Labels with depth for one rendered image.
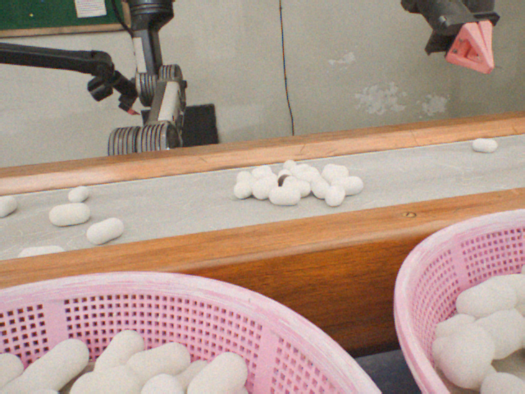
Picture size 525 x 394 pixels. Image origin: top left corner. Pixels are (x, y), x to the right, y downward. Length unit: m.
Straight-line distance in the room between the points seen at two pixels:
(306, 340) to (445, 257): 0.12
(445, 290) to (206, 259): 0.14
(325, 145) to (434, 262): 0.41
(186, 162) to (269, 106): 1.97
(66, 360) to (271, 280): 0.12
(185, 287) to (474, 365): 0.14
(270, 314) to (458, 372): 0.08
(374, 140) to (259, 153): 0.19
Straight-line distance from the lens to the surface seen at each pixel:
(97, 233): 0.36
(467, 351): 0.20
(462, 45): 0.74
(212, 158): 0.59
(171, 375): 0.20
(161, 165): 0.60
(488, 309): 0.25
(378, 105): 2.79
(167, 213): 0.42
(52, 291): 0.25
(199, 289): 0.21
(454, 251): 0.26
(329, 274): 0.26
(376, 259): 0.26
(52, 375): 0.23
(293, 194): 0.39
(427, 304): 0.23
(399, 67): 2.85
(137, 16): 1.09
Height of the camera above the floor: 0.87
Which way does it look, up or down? 17 degrees down
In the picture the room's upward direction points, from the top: 5 degrees counter-clockwise
